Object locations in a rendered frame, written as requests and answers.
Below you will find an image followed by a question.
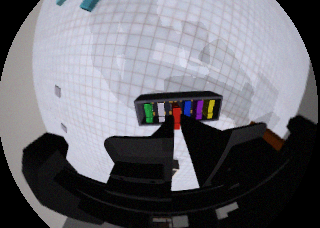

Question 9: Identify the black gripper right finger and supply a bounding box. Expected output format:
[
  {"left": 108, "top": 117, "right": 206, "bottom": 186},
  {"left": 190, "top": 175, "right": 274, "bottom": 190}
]
[{"left": 180, "top": 115, "right": 267, "bottom": 188}]

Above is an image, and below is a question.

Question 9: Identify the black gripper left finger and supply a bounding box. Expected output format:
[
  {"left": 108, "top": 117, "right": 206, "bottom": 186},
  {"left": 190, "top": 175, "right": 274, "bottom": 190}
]
[{"left": 104, "top": 115, "right": 175, "bottom": 184}]

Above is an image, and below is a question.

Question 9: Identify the white fuse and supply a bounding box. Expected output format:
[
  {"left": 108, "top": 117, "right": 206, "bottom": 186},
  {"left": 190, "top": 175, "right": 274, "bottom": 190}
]
[{"left": 159, "top": 103, "right": 165, "bottom": 123}]

